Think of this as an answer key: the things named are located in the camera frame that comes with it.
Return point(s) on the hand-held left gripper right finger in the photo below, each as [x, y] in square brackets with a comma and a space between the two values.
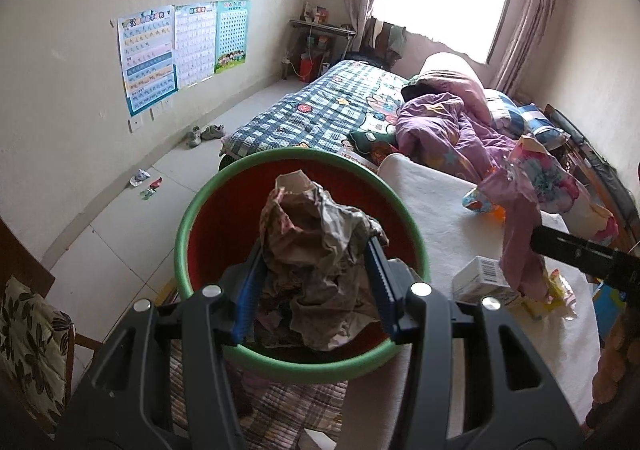
[380, 280]

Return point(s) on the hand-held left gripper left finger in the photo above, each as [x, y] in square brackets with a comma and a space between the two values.
[247, 300]

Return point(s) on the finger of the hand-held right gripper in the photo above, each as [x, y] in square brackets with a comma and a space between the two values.
[575, 252]

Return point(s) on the yellow snack bag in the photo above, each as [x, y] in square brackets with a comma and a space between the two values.
[555, 300]

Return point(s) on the pink plastic bag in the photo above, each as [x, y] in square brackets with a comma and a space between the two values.
[520, 240]

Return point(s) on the paper bag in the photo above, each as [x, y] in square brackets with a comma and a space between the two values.
[320, 250]

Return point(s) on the red basin with green rim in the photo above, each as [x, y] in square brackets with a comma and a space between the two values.
[220, 210]

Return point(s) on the pink floral bag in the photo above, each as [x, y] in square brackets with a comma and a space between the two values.
[555, 180]

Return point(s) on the dark wooden headboard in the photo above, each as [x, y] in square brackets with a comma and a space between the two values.
[595, 160]

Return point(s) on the small white carton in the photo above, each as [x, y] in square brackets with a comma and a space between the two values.
[482, 275]

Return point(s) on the blue patterned wrapper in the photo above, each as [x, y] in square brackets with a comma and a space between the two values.
[475, 202]

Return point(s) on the woven plaid rug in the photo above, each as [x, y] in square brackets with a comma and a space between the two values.
[285, 410]

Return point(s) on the blue plaid pillow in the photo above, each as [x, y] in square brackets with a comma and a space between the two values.
[502, 110]
[542, 125]

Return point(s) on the green cushion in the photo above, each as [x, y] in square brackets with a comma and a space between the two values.
[372, 143]

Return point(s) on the red and green wrapper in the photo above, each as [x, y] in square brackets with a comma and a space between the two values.
[151, 189]

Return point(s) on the purple quilt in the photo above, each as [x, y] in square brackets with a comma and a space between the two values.
[440, 130]

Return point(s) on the white crumpled wrapper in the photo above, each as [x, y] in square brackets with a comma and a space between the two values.
[140, 178]

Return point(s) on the grey shoe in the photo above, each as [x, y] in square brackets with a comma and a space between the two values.
[212, 131]
[194, 136]

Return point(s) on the blue plaid bed blanket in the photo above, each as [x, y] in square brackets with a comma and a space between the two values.
[300, 115]

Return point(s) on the pink rolled quilt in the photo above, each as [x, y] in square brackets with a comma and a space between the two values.
[450, 70]

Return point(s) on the floral chair cushion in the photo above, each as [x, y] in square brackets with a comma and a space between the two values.
[30, 345]

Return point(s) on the brown wooden door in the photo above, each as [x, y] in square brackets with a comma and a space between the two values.
[22, 255]

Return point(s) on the hanging dark clothes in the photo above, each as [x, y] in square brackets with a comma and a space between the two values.
[382, 43]

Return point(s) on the small desk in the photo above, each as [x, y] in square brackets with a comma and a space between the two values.
[320, 28]

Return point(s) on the white wall socket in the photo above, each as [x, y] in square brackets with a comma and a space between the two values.
[135, 124]

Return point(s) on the blue chart wall poster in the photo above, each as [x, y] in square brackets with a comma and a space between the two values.
[147, 60]

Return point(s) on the white chart wall poster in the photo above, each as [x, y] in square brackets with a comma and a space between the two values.
[195, 45]

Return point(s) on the green grid wall poster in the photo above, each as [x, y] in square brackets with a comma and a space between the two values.
[232, 35]

